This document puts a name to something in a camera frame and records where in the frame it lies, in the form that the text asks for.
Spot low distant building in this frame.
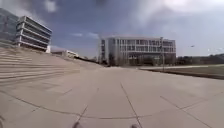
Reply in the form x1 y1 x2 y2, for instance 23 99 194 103
50 49 80 59

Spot row of trees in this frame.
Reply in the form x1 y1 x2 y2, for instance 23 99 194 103
175 53 224 66

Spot beige paved plaza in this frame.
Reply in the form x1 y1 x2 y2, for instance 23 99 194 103
0 65 224 128

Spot wide stone steps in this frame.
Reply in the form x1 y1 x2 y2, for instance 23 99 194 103
0 46 104 88

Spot lamp pole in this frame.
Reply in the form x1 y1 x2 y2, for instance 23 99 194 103
159 36 166 73

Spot glass-fronted office building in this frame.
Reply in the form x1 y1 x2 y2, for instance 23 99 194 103
98 36 178 67

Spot grass strip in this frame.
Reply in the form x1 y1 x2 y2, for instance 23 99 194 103
139 64 224 81

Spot white tiered building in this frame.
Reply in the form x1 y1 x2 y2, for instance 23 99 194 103
0 7 54 54

